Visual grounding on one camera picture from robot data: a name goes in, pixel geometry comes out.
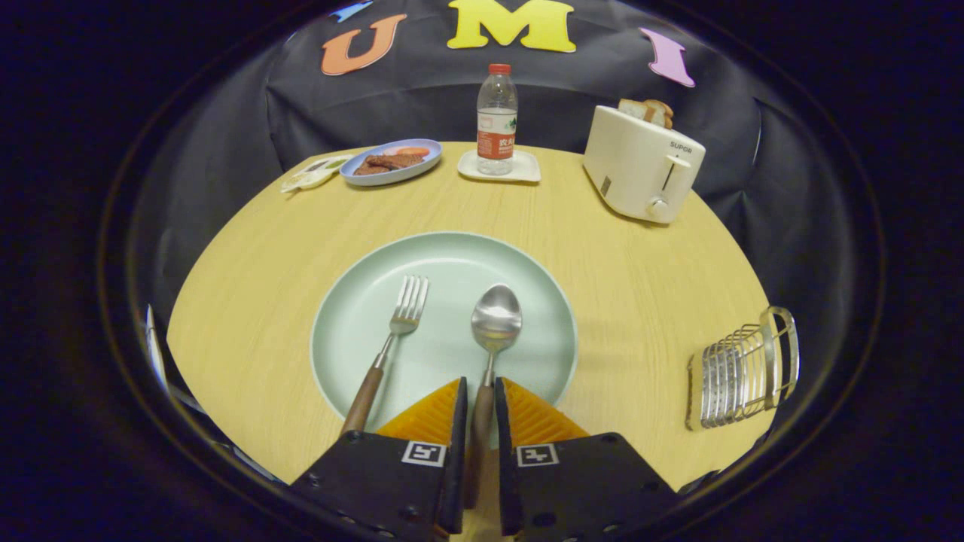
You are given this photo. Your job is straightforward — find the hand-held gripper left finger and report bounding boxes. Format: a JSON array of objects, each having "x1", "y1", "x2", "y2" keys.
[{"x1": 288, "y1": 376, "x2": 469, "y2": 542}]

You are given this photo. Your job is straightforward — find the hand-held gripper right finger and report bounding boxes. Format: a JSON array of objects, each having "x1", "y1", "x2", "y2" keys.
[{"x1": 493, "y1": 376, "x2": 679, "y2": 542}]

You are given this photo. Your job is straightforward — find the fork with wooden handle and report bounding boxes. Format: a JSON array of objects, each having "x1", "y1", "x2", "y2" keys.
[{"x1": 340, "y1": 275, "x2": 430, "y2": 437}]

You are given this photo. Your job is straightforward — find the spoon with wooden handle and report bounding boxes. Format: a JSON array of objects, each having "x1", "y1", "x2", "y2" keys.
[{"x1": 463, "y1": 284, "x2": 523, "y2": 510}]

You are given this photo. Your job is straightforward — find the pale green round plate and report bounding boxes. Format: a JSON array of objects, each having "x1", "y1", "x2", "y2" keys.
[{"x1": 310, "y1": 230, "x2": 579, "y2": 434}]

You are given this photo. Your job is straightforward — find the white divided sauce tray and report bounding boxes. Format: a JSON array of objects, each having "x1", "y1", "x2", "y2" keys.
[{"x1": 281, "y1": 154, "x2": 353, "y2": 193}]

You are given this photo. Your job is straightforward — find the blue oval plate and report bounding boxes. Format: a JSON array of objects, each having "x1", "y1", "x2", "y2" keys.
[{"x1": 340, "y1": 139, "x2": 444, "y2": 187}]

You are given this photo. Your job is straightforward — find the white toaster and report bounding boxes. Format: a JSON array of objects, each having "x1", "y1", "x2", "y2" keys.
[{"x1": 582, "y1": 105, "x2": 707, "y2": 224}]

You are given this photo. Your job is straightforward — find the white square coaster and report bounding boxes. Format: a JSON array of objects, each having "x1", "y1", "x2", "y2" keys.
[{"x1": 457, "y1": 148, "x2": 542, "y2": 184}]

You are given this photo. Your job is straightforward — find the brown meat slices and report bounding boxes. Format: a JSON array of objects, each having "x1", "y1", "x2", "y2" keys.
[{"x1": 352, "y1": 153, "x2": 426, "y2": 177}]

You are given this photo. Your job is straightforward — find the clear water bottle red cap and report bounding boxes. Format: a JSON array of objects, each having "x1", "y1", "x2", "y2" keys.
[{"x1": 476, "y1": 63, "x2": 519, "y2": 177}]

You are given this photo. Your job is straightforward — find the black backdrop cloth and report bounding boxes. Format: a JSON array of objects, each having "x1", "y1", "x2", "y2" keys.
[{"x1": 132, "y1": 0, "x2": 837, "y2": 332}]

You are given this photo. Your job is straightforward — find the metal wire basket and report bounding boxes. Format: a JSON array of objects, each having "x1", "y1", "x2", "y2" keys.
[{"x1": 685, "y1": 306, "x2": 800, "y2": 431}]

